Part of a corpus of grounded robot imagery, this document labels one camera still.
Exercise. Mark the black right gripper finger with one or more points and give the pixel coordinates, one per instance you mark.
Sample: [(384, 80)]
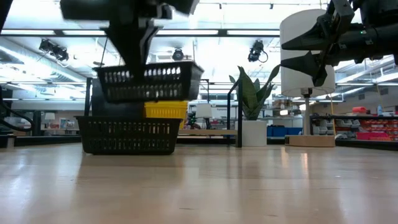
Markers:
[(308, 63), (311, 39)]

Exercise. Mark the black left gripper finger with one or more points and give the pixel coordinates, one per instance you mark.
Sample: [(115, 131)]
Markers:
[(133, 49), (150, 34)]

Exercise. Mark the gray plastic basket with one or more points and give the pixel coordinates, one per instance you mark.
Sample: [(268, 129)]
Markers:
[(124, 109)]

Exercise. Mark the yellow plastic basket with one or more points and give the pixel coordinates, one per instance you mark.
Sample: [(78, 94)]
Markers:
[(164, 105), (164, 102), (166, 112)]

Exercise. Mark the black plastic basket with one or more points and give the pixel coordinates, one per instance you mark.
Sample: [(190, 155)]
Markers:
[(196, 81), (127, 152)]

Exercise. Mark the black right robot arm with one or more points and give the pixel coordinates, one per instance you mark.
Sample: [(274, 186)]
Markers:
[(388, 40)]

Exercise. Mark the white cylindrical lamp shade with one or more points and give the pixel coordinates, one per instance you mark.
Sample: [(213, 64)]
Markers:
[(295, 84)]

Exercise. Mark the black storage rack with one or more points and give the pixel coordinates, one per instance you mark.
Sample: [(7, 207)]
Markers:
[(342, 117)]

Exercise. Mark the green snake plant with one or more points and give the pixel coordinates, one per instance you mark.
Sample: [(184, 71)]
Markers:
[(248, 93)]

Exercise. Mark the orange object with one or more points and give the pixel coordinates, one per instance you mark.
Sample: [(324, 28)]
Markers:
[(359, 109)]

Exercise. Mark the blue storage bins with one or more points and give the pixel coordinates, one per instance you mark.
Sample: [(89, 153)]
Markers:
[(283, 131)]

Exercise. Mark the clear bottle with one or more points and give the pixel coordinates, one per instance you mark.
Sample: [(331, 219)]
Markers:
[(379, 110)]

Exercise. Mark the wooden lamp base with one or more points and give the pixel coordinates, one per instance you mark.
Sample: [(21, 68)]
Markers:
[(311, 141)]

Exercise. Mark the white plant pot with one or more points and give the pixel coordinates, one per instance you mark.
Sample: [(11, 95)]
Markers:
[(252, 133)]

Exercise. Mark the red storage bins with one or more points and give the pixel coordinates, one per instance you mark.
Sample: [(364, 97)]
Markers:
[(376, 135)]

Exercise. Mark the black ceiling camera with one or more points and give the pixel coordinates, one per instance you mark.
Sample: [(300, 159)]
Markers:
[(178, 55), (255, 51), (59, 53)]

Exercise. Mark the wooden shelf with black frame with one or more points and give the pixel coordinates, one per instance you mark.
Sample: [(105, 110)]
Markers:
[(208, 132)]

